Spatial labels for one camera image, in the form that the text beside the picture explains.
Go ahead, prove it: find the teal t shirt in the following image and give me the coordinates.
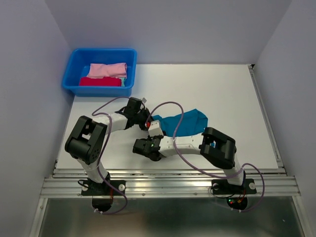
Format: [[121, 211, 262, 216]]
[[153, 109, 208, 137]]

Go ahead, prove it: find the blue plastic bin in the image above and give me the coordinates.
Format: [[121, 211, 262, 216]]
[[62, 48, 137, 97]]

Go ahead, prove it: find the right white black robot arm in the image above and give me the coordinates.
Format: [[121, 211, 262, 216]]
[[133, 127, 245, 193]]

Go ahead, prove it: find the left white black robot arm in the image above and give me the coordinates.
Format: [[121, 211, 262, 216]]
[[65, 97, 150, 196]]

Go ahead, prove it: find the light teal folded shirt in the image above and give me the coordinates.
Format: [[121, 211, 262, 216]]
[[120, 77, 127, 87]]

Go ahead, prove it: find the pink folded t shirt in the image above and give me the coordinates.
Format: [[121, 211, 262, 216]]
[[87, 63, 127, 78]]

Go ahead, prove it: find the red folded t shirt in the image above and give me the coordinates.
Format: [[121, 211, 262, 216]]
[[79, 77, 122, 86]]

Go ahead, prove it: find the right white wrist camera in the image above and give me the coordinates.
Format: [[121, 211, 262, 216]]
[[146, 120, 163, 137]]

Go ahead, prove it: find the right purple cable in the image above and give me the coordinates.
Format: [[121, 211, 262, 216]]
[[145, 101, 266, 213]]

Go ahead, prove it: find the purple cable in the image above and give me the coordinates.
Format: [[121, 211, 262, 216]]
[[91, 96, 129, 215], [145, 101, 266, 213]]

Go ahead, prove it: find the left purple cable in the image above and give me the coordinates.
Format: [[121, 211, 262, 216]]
[[91, 96, 129, 215]]

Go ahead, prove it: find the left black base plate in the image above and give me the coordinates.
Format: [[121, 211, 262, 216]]
[[78, 179, 126, 196]]

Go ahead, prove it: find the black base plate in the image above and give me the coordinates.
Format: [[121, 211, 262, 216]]
[[78, 179, 126, 196], [211, 179, 257, 196]]

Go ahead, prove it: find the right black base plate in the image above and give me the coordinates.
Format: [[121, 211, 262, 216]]
[[211, 179, 257, 196]]

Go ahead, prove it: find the aluminium rail frame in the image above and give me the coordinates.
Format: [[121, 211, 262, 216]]
[[39, 65, 304, 237]]

